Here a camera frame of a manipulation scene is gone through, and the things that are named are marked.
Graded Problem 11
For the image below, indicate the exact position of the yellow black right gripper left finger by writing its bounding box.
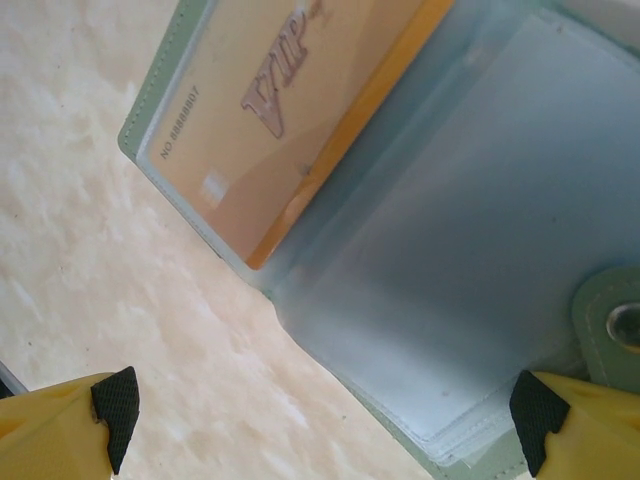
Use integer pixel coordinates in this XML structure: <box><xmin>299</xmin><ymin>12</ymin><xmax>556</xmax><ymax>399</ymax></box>
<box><xmin>0</xmin><ymin>365</ymin><xmax>141</xmax><ymax>480</ymax></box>

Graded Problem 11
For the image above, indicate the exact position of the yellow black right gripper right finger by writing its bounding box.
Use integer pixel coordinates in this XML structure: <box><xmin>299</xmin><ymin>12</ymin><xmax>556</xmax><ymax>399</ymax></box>
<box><xmin>507</xmin><ymin>369</ymin><xmax>640</xmax><ymax>480</ymax></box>

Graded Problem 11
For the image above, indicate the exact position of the green card holder wallet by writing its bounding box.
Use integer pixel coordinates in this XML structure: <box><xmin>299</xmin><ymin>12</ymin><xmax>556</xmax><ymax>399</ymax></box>
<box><xmin>117</xmin><ymin>0</ymin><xmax>640</xmax><ymax>480</ymax></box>

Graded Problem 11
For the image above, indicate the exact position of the gold VIP credit card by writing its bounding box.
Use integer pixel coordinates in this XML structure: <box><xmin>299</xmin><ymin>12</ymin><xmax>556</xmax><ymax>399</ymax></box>
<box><xmin>144</xmin><ymin>0</ymin><xmax>454</xmax><ymax>271</ymax></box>

